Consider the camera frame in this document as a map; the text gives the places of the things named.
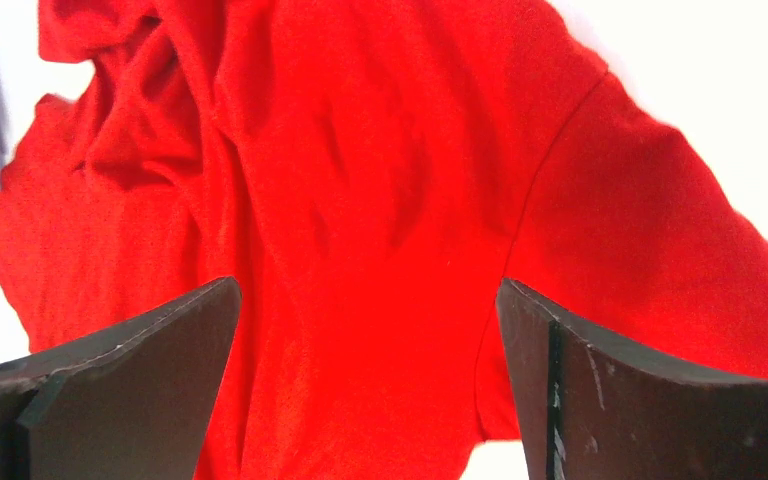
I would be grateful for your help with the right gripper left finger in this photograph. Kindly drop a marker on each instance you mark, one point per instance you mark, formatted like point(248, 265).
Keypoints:
point(132, 401)

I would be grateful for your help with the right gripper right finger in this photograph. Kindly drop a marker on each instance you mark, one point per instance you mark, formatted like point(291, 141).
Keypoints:
point(594, 404)

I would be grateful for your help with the red t shirt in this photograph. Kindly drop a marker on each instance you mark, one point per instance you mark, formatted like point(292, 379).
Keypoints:
point(369, 172)

